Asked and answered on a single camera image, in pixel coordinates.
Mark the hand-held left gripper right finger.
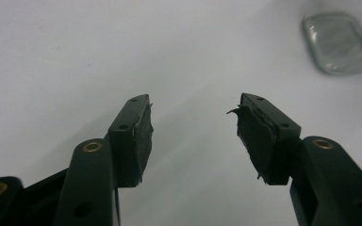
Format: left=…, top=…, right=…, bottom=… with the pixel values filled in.
left=226, top=92, right=362, bottom=226

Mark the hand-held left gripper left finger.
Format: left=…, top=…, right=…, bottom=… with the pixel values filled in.
left=52, top=93, right=155, bottom=226

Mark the clear glass container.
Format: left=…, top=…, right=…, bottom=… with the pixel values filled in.
left=301, top=0, right=362, bottom=76

